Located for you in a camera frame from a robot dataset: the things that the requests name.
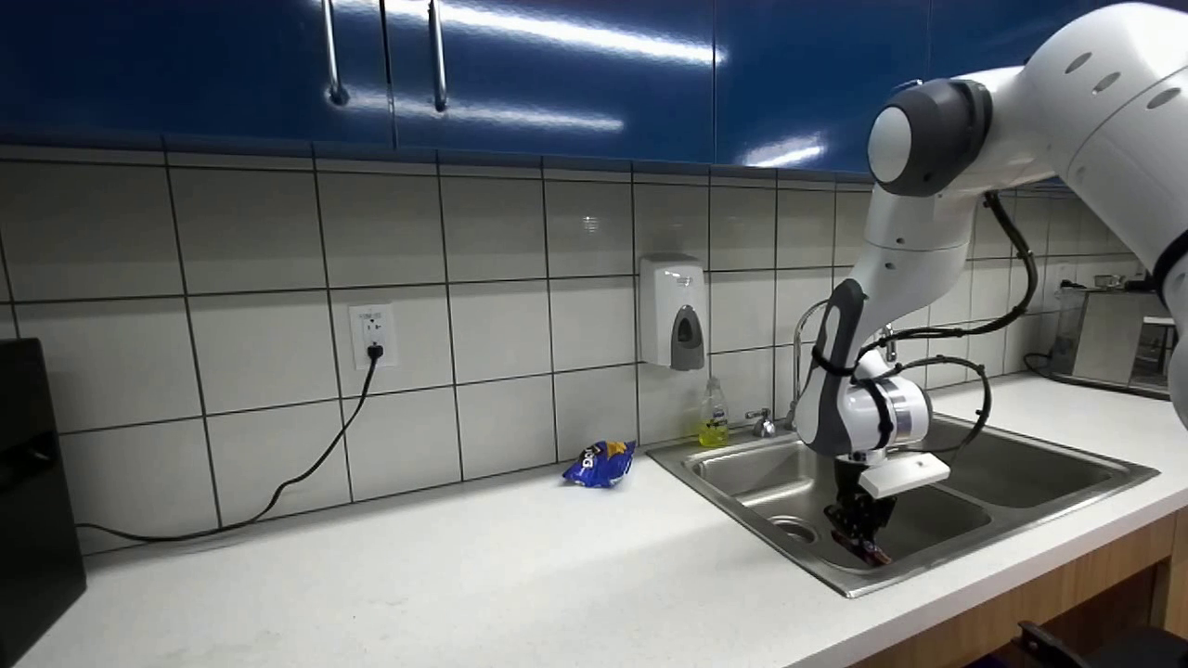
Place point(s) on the brown snack packet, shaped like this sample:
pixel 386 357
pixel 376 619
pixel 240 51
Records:
pixel 870 557

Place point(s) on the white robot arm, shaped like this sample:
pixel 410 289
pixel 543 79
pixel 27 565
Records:
pixel 1102 110

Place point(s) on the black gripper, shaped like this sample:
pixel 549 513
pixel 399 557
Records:
pixel 853 513

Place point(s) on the green dish soap bottle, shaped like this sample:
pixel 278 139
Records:
pixel 714 425

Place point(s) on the silver toaster appliance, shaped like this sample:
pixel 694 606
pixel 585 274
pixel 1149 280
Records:
pixel 1121 345

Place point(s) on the blue upper cabinets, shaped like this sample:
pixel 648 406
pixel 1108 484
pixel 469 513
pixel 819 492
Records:
pixel 705 84

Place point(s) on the blue snack packet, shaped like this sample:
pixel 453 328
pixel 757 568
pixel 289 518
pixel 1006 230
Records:
pixel 600 466

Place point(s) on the black coffee maker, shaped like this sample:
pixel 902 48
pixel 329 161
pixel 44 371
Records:
pixel 38 549

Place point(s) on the stainless steel double sink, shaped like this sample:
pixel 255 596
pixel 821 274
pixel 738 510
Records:
pixel 998 484

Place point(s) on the silver cabinet handle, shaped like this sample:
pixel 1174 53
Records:
pixel 439 66
pixel 336 84

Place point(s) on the white wall outlet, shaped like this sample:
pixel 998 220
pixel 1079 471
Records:
pixel 376 337

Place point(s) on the chrome faucet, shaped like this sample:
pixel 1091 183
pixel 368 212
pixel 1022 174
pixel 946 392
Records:
pixel 764 421

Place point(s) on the white wall soap dispenser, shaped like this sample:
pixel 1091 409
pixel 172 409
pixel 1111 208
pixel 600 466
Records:
pixel 673 315

